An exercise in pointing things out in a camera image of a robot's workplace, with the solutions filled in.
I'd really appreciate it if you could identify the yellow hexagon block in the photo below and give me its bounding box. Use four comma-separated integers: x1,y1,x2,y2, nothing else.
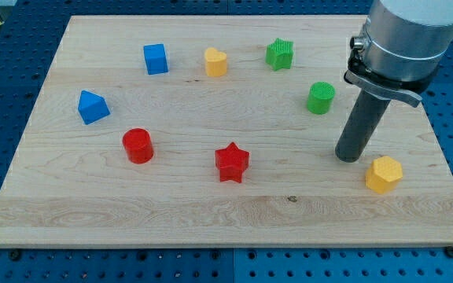
365,156,403,194

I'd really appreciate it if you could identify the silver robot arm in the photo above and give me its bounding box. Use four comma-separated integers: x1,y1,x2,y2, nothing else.
344,0,453,108

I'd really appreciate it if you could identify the red star block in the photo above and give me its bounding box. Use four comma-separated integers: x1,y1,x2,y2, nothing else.
215,142,250,183

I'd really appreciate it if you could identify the wooden board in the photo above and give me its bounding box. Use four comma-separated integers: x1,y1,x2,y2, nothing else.
0,16,453,248

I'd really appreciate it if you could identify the yellow heart block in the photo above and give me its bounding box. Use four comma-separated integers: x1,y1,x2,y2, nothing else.
204,47,227,77

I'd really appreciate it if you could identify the red cylinder block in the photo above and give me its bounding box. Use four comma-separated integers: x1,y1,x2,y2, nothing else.
122,128,154,164

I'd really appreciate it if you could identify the green star block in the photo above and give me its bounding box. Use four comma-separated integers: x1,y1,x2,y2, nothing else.
265,38,293,71

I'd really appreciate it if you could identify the green cylinder block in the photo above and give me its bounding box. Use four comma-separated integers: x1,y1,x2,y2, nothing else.
307,82,336,115

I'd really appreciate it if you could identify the blue cube block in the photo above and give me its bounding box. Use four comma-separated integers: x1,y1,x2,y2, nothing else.
143,43,168,75

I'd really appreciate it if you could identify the blue house-shaped block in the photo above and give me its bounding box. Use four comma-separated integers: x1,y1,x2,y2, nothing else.
77,90,110,125

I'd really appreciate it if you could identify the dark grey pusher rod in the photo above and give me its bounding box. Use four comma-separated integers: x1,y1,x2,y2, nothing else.
335,90,391,163

